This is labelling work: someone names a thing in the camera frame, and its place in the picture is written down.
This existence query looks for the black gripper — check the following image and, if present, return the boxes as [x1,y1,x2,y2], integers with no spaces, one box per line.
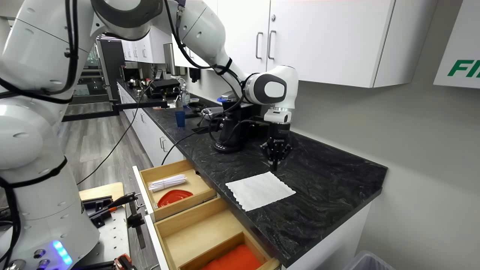
[262,133,293,170]

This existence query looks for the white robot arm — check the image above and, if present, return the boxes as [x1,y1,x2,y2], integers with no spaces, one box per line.
[0,0,299,172]

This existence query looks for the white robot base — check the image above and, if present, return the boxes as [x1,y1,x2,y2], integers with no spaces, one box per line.
[0,101,100,270]

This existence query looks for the right open wooden drawer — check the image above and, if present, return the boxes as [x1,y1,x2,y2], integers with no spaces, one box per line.
[146,199,281,270]

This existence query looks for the open wooden drawer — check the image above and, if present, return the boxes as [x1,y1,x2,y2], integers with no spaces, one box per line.
[146,199,281,270]
[134,161,217,221]

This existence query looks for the orange cloth in drawer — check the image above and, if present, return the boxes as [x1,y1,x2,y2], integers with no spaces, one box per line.
[203,245,263,270]

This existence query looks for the left open wooden drawer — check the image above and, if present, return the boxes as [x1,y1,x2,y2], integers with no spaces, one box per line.
[134,161,217,221]

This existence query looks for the white paper napkin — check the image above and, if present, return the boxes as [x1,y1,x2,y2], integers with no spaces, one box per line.
[227,173,296,212]

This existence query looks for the black coffee maker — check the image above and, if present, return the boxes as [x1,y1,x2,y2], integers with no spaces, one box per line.
[214,101,262,154]

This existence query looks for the white rolled towel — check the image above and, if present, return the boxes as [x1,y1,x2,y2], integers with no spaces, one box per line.
[149,175,188,193]

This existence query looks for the blue cup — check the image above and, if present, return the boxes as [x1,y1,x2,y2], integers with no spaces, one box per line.
[176,112,185,128]

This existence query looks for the red collapsible bowl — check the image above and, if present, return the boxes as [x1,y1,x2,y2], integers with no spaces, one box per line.
[158,190,193,208]

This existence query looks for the white upper cabinets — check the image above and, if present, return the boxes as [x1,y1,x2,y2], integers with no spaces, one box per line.
[187,0,440,91]

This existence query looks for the black clamp tools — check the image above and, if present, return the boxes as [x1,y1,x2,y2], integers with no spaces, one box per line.
[80,193,149,251]

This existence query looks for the white sign green letters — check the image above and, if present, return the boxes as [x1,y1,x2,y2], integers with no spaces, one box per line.
[434,0,480,89]

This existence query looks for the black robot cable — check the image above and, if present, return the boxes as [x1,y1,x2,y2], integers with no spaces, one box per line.
[74,100,152,188]

